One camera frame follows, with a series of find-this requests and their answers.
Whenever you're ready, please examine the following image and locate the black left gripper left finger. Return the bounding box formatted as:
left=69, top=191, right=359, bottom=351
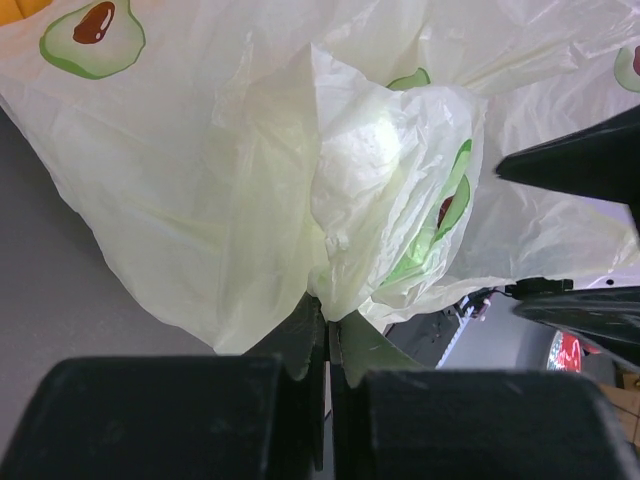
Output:
left=1, top=295, right=326, bottom=479

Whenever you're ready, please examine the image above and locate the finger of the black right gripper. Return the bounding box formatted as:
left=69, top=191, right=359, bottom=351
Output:
left=494, top=106, right=639, bottom=227
left=506, top=277, right=639, bottom=373

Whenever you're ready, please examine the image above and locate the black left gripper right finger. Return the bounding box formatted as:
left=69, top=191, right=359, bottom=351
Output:
left=327, top=313, right=635, bottom=479

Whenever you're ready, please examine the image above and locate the green avocado print plastic bag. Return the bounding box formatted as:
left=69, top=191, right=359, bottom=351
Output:
left=1, top=1, right=639, bottom=354

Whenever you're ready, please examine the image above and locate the red patterned background plate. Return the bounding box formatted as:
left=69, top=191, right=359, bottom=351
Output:
left=545, top=330, right=583, bottom=373

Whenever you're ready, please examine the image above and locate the orange folded cloth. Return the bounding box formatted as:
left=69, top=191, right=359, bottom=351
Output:
left=0, top=0, right=51, bottom=26

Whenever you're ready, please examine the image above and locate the white slotted cable duct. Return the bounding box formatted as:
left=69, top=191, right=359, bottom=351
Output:
left=435, top=289, right=492, bottom=369

